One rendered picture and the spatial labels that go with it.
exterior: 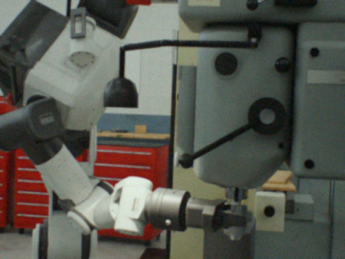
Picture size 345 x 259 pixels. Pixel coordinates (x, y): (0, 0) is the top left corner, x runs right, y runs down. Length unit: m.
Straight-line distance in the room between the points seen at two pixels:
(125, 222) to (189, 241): 1.77
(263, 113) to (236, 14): 0.19
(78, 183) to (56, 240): 0.39
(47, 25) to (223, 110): 0.65
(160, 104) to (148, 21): 1.48
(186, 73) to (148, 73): 9.16
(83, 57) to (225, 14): 0.45
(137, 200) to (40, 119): 0.32
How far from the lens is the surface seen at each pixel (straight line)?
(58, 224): 1.85
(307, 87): 1.10
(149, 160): 5.76
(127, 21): 1.64
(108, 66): 1.55
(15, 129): 1.44
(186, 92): 1.20
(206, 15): 1.11
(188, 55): 2.95
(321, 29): 1.12
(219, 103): 1.12
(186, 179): 2.97
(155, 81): 10.33
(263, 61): 1.12
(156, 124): 10.32
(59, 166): 1.47
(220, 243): 1.53
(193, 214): 1.21
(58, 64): 1.52
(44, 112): 1.44
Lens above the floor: 1.48
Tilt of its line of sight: 3 degrees down
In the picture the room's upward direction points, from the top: 2 degrees clockwise
